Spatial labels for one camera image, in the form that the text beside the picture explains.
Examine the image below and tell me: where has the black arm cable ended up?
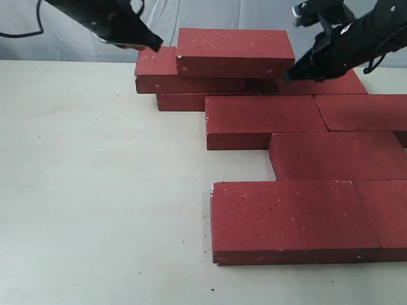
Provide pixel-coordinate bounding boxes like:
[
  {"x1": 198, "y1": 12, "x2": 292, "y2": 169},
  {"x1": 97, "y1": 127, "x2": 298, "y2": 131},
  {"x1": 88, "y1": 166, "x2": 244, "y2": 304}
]
[
  {"x1": 362, "y1": 25, "x2": 407, "y2": 75},
  {"x1": 0, "y1": 0, "x2": 146, "y2": 39}
]

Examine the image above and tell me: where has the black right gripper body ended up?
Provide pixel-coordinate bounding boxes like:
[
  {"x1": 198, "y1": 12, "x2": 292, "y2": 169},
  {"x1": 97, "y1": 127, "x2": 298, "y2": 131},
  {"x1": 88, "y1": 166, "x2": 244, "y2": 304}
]
[{"x1": 282, "y1": 1, "x2": 406, "y2": 83}]

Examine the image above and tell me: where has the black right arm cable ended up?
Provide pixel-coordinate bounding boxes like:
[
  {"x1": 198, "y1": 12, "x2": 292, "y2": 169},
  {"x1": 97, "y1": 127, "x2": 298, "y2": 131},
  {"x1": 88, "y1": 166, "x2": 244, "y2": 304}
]
[{"x1": 362, "y1": 25, "x2": 407, "y2": 75}]

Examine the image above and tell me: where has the third row red brick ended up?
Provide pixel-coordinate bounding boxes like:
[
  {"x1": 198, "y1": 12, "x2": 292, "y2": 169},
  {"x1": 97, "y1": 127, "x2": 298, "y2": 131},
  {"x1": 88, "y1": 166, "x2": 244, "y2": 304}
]
[{"x1": 269, "y1": 132, "x2": 406, "y2": 180}]

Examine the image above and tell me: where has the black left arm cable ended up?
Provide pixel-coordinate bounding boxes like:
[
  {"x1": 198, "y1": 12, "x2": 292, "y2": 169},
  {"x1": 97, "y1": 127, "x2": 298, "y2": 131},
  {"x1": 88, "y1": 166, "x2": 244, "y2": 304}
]
[{"x1": 0, "y1": 0, "x2": 146, "y2": 39}]

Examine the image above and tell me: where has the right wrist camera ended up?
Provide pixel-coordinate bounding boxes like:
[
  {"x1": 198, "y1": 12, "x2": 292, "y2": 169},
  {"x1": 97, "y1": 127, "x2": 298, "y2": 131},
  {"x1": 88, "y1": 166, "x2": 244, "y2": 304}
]
[{"x1": 293, "y1": 0, "x2": 355, "y2": 27}]

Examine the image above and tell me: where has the bottom left back brick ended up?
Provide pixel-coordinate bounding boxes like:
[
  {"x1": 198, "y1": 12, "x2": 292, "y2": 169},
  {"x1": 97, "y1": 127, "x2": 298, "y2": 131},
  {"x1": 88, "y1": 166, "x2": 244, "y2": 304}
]
[{"x1": 156, "y1": 93, "x2": 206, "y2": 111}]

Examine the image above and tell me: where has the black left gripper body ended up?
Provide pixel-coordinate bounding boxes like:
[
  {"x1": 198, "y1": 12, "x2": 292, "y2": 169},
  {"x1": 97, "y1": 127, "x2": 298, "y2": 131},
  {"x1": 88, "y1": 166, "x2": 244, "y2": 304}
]
[{"x1": 47, "y1": 0, "x2": 163, "y2": 52}]

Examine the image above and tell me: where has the right second row brick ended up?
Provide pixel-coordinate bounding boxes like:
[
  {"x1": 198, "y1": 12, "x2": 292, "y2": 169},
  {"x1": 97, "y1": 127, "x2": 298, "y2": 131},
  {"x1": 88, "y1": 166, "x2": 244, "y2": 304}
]
[{"x1": 314, "y1": 94, "x2": 406, "y2": 132}]

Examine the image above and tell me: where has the front large red brick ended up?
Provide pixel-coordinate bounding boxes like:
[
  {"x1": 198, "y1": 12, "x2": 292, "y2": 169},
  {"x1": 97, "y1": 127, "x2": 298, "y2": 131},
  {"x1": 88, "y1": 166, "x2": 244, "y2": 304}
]
[{"x1": 210, "y1": 180, "x2": 380, "y2": 266}]

